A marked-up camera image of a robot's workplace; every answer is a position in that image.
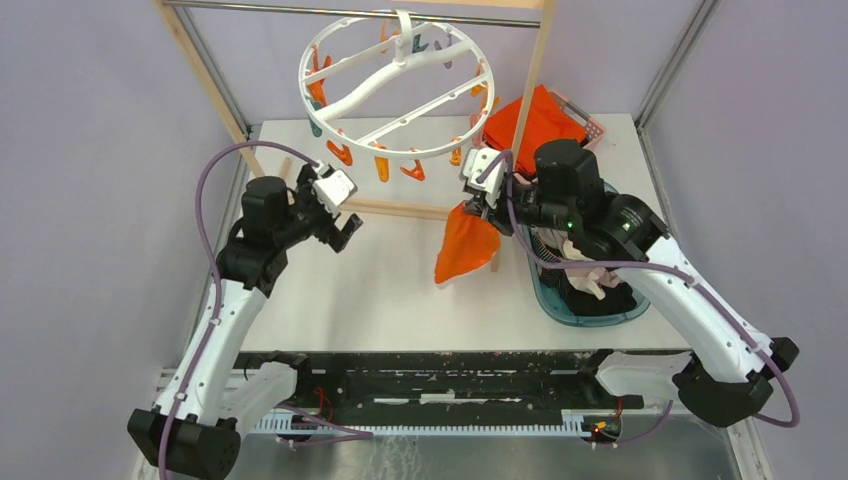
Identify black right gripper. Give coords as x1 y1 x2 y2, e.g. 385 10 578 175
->
464 172 576 236

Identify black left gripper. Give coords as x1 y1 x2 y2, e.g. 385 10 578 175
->
275 164 363 252

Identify orange underwear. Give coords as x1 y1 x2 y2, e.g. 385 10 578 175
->
434 202 501 285

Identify white round clip hanger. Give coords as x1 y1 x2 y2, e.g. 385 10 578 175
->
297 9 500 161

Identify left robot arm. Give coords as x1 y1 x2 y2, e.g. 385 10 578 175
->
127 164 362 479

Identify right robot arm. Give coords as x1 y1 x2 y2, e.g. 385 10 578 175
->
460 139 800 428

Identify yellow clothespin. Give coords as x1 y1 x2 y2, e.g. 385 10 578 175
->
371 142 390 183
449 137 463 166

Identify orange clothespin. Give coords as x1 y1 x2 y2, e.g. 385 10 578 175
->
399 157 426 182
326 140 354 167

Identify orange clothespin at left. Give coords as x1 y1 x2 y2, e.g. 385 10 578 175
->
326 140 354 167

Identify pink laundry basket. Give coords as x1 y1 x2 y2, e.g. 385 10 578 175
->
471 89 606 187

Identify pink garment in basin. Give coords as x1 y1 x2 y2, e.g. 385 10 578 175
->
561 240 621 300

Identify purple clothespin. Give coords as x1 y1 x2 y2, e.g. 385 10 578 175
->
433 33 457 71

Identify teal clothespin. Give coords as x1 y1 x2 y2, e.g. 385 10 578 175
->
412 34 429 54

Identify dark clothes in basin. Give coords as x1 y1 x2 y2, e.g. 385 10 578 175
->
531 229 640 317

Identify teal plastic basin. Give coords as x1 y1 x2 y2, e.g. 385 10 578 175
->
526 182 652 328

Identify metal hanging rod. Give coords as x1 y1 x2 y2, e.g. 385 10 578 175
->
162 1 542 29

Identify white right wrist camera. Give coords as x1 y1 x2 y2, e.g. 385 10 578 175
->
460 147 507 200

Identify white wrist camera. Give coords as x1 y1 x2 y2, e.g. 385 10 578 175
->
312 161 358 216
460 147 507 200

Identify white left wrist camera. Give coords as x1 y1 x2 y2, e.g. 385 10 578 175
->
312 161 358 216

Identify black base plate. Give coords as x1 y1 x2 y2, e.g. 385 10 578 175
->
221 351 645 429

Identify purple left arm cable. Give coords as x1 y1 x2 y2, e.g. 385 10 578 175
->
157 140 323 480

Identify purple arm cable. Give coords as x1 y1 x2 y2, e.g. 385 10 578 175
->
476 148 802 447
157 140 323 480

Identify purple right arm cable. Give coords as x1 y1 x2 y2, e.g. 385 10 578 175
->
476 148 802 447

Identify wooden rack frame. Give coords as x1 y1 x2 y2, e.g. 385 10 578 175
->
155 0 559 273

